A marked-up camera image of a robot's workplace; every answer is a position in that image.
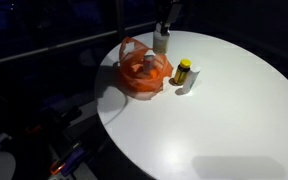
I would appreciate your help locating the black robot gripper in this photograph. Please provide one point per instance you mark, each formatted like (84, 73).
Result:
(169, 11)

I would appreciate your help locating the white bottle with pink label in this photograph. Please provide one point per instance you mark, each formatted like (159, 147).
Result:
(148, 64)

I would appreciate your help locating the amber bottle with yellow cap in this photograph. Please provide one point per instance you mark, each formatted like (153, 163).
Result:
(181, 73)

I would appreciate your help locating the orange plastic bag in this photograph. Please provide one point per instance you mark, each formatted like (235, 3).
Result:
(140, 81)

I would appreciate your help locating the small white tube bottle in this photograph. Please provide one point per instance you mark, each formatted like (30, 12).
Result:
(190, 80)

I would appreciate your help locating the grey metal handrail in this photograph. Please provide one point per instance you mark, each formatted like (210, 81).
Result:
(67, 41)

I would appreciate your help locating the orange and black bar clamp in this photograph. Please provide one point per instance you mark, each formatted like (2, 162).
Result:
(65, 160)

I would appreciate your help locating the dark vertical window post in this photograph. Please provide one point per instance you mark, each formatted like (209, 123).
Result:
(120, 18)

